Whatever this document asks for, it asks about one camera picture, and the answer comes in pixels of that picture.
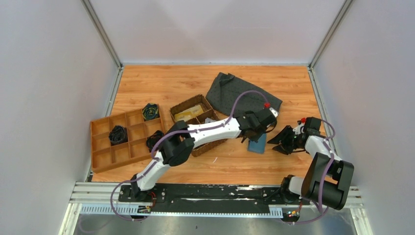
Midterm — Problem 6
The wooden compartment tray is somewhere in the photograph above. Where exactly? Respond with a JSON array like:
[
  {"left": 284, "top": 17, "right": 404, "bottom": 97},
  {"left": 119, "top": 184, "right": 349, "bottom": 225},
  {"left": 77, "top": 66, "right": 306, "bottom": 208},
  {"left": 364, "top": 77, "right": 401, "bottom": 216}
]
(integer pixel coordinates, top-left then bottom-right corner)
[{"left": 90, "top": 103, "right": 165, "bottom": 173}]

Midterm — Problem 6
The dark grey dotted cloth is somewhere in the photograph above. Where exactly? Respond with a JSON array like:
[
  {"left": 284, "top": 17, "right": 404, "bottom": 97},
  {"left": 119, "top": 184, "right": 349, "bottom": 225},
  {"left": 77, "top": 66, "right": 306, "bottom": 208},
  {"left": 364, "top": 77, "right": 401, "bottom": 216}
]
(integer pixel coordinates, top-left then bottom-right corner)
[{"left": 206, "top": 72, "right": 282, "bottom": 117}]

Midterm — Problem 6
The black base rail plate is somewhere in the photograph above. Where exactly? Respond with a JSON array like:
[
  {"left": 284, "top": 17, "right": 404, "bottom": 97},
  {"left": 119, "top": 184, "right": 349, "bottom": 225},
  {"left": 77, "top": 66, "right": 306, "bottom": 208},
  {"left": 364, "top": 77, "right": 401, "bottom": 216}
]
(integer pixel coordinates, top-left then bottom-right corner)
[{"left": 116, "top": 184, "right": 300, "bottom": 214}]

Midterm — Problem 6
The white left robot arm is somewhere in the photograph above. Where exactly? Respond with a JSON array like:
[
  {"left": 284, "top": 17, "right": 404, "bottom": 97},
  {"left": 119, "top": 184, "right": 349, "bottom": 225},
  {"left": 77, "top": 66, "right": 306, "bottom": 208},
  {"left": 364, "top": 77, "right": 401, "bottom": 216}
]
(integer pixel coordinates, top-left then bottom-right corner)
[{"left": 130, "top": 107, "right": 279, "bottom": 202}]

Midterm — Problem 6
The black rolled belt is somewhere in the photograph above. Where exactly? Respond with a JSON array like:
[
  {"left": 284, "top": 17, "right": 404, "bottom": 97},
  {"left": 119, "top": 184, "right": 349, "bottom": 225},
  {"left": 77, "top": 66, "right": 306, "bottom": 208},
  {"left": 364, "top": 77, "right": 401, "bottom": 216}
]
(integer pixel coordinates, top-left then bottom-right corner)
[{"left": 146, "top": 130, "right": 164, "bottom": 152}]

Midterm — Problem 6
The woven wicker basket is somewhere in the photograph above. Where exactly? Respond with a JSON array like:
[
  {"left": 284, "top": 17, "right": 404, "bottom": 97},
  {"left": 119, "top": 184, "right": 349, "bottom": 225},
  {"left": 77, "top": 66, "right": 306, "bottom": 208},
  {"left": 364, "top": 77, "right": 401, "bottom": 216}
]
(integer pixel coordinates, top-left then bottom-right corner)
[{"left": 169, "top": 94, "right": 228, "bottom": 158}]

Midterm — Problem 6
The black rolled tie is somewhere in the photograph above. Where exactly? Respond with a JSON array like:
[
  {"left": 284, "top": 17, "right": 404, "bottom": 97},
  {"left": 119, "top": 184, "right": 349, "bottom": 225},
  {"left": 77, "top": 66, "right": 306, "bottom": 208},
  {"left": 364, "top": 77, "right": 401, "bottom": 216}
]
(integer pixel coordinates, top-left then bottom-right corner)
[{"left": 108, "top": 125, "right": 128, "bottom": 146}]

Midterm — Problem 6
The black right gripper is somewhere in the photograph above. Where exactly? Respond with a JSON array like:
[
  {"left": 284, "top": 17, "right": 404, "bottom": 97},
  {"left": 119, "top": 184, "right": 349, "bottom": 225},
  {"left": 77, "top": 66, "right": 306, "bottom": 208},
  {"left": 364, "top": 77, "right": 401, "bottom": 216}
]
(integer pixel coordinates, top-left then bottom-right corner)
[{"left": 268, "top": 126, "right": 303, "bottom": 155}]

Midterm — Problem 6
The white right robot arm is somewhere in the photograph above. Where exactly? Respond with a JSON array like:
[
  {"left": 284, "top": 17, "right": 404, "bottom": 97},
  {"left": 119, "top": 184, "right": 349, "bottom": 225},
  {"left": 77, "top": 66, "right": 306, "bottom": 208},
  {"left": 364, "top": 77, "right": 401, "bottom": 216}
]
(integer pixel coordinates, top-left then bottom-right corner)
[{"left": 268, "top": 117, "right": 354, "bottom": 210}]

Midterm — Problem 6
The teal leather card holder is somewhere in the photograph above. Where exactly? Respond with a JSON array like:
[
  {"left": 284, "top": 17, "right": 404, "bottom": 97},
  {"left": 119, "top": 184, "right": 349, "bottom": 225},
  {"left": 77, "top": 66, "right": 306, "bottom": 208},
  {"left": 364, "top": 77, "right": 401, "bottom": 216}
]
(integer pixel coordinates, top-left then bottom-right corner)
[{"left": 247, "top": 133, "right": 267, "bottom": 154}]

